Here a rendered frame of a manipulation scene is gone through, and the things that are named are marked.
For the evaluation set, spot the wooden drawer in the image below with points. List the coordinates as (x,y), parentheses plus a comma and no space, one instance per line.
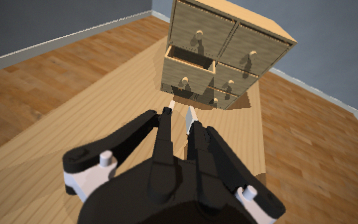
(191,76)
(192,22)
(216,97)
(246,43)
(178,91)
(225,75)

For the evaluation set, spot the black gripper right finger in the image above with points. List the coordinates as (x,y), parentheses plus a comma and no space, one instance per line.
(258,200)

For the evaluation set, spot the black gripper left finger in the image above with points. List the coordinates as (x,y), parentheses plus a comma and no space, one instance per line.
(88,166)

